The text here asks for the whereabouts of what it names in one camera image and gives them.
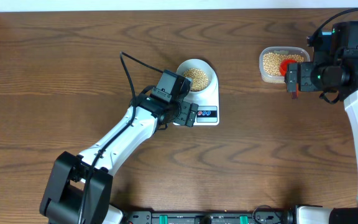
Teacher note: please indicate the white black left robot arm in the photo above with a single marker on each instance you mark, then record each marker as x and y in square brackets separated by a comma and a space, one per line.
[79, 187]

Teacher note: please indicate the grey round bowl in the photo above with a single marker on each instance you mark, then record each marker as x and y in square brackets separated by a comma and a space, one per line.
[204, 66]

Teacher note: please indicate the orange measuring scoop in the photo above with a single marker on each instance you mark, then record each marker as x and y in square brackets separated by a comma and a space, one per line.
[283, 71]

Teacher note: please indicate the clear plastic container of beans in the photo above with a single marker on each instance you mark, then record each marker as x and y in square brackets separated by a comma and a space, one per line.
[271, 58]

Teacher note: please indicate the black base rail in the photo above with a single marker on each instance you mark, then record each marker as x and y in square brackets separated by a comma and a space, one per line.
[263, 216]

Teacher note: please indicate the white digital kitchen scale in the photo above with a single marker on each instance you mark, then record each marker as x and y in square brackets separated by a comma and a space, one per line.
[207, 101]

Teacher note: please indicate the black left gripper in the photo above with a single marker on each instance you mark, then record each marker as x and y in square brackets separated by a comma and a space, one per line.
[188, 114]

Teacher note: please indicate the soybeans in grey bowl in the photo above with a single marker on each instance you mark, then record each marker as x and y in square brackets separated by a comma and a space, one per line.
[198, 77]

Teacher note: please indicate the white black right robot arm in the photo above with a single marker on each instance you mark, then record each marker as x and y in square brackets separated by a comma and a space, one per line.
[333, 72]

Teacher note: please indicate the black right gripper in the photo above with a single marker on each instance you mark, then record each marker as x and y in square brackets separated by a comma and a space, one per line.
[304, 69]

